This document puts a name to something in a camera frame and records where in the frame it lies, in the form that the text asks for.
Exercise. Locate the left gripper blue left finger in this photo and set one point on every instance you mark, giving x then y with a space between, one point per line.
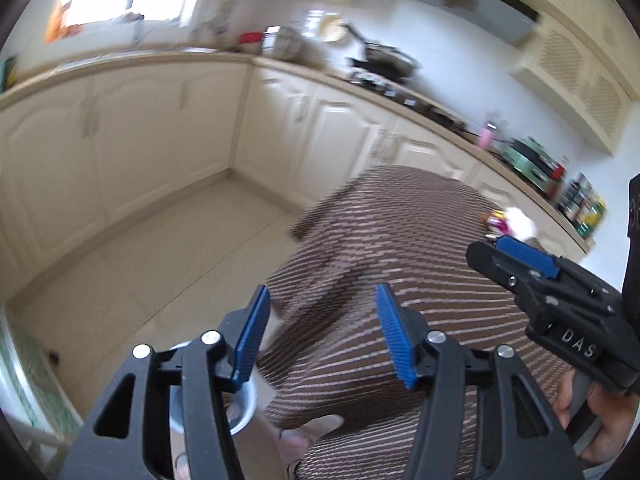
253 323

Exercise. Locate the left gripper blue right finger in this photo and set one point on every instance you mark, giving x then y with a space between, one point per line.
404 331

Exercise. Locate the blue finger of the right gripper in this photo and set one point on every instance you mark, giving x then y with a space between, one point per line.
533 258

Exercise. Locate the yellow candy wrapper pile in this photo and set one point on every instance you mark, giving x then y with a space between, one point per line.
509 222

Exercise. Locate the person's right hand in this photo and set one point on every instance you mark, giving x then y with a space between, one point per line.
615 413

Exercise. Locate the green yellow bottle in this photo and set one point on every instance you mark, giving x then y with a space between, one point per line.
591 216

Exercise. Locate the brown polka dot tablecloth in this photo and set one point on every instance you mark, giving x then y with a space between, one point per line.
409 228

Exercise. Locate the pink slipper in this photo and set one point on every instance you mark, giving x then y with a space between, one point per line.
293 444

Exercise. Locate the red cap sauce bottle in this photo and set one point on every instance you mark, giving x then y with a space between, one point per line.
556 178

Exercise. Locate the green electric cooker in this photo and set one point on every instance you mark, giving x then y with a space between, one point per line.
529 159

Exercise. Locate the pink utensil holder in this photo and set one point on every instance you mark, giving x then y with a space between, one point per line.
486 136

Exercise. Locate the cream upper cabinets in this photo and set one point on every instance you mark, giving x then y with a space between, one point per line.
581 58

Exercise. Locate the cream cabinets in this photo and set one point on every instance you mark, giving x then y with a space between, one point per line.
94 146
581 58

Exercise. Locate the white shelf cart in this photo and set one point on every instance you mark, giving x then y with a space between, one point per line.
33 400

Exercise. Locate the black gas stove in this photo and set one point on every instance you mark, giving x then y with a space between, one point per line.
397 93

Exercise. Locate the black wok with lid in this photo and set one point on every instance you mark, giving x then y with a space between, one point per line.
399 63

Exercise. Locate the cream lower cabinets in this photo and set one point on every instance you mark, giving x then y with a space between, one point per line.
94 146

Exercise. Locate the round woven trivet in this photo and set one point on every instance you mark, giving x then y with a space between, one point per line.
332 29

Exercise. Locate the stainless steel steamer pot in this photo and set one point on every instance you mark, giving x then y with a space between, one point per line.
286 43

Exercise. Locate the red bowl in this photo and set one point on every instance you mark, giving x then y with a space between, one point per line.
251 38

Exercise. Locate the hanging utensil rack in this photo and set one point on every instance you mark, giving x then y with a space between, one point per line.
213 23

